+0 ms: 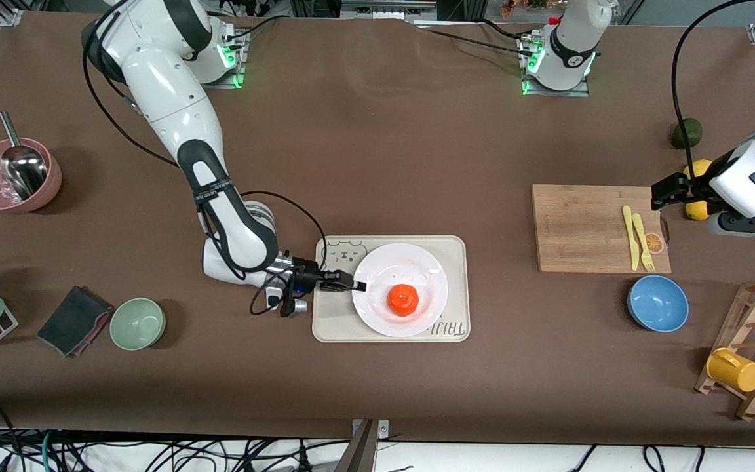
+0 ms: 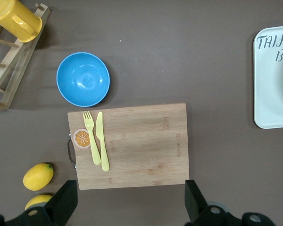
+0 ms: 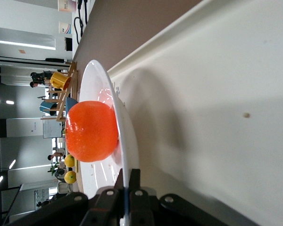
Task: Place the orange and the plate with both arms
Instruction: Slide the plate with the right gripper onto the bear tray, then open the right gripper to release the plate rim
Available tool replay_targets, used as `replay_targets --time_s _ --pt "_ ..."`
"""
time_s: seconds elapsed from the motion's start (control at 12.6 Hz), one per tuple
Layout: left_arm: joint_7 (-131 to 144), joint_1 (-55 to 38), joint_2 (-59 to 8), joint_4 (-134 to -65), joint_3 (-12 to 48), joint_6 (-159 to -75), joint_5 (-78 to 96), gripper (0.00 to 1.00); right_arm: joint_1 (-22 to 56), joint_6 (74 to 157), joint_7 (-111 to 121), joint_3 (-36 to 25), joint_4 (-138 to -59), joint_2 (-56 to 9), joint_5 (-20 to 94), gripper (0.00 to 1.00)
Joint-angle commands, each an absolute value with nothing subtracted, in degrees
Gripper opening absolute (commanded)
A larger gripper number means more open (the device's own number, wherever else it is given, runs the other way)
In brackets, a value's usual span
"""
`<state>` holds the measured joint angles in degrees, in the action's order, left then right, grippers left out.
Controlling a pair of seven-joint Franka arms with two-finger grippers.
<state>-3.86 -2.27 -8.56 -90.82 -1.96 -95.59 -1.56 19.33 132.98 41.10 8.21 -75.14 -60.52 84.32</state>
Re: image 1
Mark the metal scoop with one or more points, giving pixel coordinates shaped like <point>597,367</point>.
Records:
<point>22,169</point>

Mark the beige tray with bear print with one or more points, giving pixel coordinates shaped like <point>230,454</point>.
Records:
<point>331,321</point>

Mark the yellow mug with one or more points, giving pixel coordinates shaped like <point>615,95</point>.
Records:
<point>735,370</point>

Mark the dark grey folded cloth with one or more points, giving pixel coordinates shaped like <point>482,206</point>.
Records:
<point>73,320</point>

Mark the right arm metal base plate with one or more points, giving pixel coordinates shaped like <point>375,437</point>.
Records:
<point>236,72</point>

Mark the wooden cutting board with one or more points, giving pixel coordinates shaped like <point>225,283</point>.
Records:
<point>574,229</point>

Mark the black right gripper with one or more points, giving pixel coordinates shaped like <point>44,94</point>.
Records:
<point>307,271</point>

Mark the yellow plastic fork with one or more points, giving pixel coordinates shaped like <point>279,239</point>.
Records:
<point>641,233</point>

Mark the orange fruit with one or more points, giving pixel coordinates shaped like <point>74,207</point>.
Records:
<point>403,300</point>

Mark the dark green avocado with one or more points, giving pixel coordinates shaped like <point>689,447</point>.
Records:
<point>689,134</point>

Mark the yellow plastic knife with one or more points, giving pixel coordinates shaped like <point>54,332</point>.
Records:
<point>630,236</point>

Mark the toy orange slice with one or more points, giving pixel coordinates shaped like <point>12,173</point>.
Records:
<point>657,244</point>

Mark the white round plate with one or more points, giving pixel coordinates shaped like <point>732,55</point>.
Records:
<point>400,265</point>

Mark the blue bowl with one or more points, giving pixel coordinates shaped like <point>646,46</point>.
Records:
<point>658,303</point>

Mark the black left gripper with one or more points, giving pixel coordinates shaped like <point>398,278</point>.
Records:
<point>674,188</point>

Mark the aluminium frame crossbar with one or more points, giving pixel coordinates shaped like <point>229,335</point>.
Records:
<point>387,8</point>

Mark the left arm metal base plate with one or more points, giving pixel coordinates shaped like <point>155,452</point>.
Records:
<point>580,93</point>

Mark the pale green bowl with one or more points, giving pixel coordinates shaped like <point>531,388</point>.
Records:
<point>137,324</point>

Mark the metal table edge bracket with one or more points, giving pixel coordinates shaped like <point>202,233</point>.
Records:
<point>366,449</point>

